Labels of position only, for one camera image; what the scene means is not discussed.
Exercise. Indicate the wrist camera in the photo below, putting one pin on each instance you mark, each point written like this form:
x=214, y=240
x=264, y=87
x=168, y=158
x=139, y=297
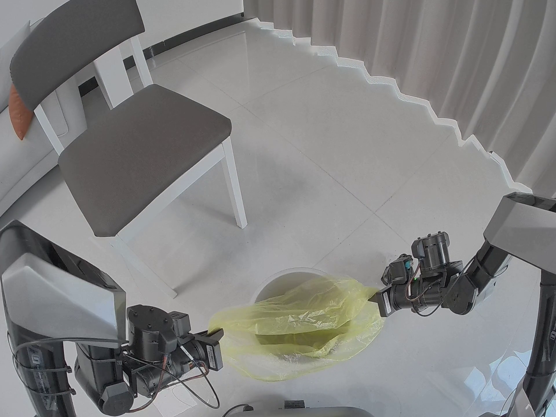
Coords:
x=396, y=272
x=180, y=323

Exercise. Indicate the beige curtain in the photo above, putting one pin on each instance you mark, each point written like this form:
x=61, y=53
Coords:
x=412, y=24

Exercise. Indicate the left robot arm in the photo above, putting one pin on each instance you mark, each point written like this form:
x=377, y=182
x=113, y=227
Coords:
x=56, y=293

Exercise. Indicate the yellow plastic bag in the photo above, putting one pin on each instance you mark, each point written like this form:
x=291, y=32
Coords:
x=304, y=315

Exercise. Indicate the light grey sofa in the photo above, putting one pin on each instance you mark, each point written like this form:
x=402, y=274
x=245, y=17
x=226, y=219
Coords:
x=26, y=167

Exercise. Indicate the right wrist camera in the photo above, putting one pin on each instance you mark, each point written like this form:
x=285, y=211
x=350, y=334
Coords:
x=396, y=272

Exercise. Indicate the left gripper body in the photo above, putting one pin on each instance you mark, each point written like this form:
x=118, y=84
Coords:
x=213, y=354

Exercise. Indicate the orange pillow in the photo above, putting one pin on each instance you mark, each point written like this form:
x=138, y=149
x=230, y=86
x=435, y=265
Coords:
x=21, y=111

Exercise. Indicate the grey and white chair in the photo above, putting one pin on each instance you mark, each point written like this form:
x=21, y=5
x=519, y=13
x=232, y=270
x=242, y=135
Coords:
x=143, y=154

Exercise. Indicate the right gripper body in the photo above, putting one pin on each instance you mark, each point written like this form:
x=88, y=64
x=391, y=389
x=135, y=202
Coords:
x=399, y=300

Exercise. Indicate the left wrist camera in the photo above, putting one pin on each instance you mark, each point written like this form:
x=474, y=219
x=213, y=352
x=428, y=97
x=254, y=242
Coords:
x=180, y=323

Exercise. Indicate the white trash bin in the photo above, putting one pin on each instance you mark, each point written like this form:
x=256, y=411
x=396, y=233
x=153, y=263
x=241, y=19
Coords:
x=278, y=283

